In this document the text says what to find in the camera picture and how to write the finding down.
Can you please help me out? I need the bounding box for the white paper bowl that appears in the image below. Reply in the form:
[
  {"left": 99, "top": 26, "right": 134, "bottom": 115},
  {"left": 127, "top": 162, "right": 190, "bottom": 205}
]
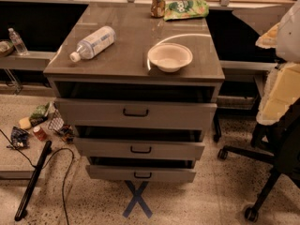
[{"left": 147, "top": 43, "right": 193, "bottom": 72}]

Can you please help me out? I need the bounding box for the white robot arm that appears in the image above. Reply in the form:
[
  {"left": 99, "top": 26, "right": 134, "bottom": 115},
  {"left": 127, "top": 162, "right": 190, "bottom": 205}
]
[{"left": 255, "top": 0, "right": 300, "bottom": 126}]

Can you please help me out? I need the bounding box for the clear plastic bottle lying down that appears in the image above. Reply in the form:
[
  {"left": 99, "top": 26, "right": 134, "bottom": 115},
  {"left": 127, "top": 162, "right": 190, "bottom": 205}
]
[{"left": 69, "top": 26, "right": 116, "bottom": 62}]

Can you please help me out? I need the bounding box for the small upright water bottle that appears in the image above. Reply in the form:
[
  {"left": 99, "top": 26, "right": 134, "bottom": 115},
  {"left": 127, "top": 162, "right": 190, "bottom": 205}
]
[{"left": 8, "top": 28, "right": 28, "bottom": 55}]

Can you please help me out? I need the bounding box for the bowl on side shelf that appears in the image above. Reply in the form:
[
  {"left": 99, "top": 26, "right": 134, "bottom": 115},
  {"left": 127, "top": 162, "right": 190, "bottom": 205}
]
[{"left": 0, "top": 40, "right": 14, "bottom": 57}]

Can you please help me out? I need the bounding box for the grey drawer cabinet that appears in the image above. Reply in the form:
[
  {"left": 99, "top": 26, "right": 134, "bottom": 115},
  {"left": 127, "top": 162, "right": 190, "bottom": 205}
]
[{"left": 44, "top": 3, "right": 224, "bottom": 171}]

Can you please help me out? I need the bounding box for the colourful snack bag on floor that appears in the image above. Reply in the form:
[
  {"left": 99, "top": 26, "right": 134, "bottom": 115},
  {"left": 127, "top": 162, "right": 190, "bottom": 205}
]
[{"left": 58, "top": 125, "right": 74, "bottom": 143}]

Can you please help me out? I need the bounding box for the blue tape cross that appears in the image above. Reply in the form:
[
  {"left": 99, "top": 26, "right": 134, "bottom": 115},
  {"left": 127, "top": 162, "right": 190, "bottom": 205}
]
[{"left": 123, "top": 181, "right": 153, "bottom": 218}]

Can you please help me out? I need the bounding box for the green chip bag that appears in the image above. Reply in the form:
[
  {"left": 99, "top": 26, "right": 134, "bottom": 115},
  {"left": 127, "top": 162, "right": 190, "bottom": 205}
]
[{"left": 164, "top": 0, "right": 209, "bottom": 21}]

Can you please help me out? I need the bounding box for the orange soda can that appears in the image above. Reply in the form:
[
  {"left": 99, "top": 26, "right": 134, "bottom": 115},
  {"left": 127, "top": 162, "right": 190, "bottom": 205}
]
[{"left": 151, "top": 0, "right": 165, "bottom": 18}]

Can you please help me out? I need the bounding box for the green snack bag on floor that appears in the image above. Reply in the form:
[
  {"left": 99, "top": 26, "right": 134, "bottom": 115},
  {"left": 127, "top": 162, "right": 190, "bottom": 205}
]
[{"left": 29, "top": 102, "right": 53, "bottom": 127}]

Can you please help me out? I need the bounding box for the red can on floor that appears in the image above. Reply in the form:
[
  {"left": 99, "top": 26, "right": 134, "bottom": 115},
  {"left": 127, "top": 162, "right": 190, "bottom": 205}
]
[{"left": 33, "top": 126, "right": 47, "bottom": 142}]

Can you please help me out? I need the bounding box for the yellow sponge on floor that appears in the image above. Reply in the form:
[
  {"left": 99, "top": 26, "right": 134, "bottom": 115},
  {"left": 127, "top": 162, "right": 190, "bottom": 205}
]
[{"left": 19, "top": 117, "right": 32, "bottom": 129}]

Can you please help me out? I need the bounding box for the dark blue snack bag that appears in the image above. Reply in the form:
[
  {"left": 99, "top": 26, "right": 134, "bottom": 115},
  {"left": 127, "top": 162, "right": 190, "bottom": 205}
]
[{"left": 7, "top": 127, "right": 29, "bottom": 149}]

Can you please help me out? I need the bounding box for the black office chair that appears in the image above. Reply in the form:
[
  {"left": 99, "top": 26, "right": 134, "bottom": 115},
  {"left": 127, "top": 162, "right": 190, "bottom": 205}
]
[{"left": 217, "top": 98, "right": 300, "bottom": 222}]

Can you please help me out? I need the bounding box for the black bar on floor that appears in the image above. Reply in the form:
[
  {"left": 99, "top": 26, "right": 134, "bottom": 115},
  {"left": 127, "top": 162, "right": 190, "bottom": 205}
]
[{"left": 14, "top": 141, "right": 52, "bottom": 221}]

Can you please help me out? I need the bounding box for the middle drawer with black handle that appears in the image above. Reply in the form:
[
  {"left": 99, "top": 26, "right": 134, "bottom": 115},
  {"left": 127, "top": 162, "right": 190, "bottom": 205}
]
[{"left": 74, "top": 138, "right": 204, "bottom": 160}]

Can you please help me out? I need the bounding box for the drawer with black handle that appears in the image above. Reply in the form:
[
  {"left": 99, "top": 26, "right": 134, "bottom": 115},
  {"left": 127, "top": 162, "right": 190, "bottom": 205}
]
[
  {"left": 55, "top": 98, "right": 217, "bottom": 130},
  {"left": 74, "top": 138, "right": 204, "bottom": 160},
  {"left": 86, "top": 165, "right": 196, "bottom": 183}
]

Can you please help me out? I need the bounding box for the top drawer with black handle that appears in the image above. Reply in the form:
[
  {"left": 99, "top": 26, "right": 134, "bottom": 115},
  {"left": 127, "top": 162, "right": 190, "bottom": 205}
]
[{"left": 55, "top": 98, "right": 217, "bottom": 130}]

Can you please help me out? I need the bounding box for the bottom drawer with black handle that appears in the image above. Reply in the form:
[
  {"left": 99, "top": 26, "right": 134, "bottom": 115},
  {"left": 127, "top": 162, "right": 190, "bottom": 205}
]
[{"left": 86, "top": 165, "right": 196, "bottom": 183}]

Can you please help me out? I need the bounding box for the wire mesh basket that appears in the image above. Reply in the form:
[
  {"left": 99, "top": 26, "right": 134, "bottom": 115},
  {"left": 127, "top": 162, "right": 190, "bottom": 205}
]
[{"left": 48, "top": 110, "right": 64, "bottom": 131}]

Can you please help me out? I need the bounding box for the black cable on floor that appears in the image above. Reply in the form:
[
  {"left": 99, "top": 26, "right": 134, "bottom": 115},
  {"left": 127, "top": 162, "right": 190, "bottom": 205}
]
[{"left": 0, "top": 128, "right": 76, "bottom": 225}]

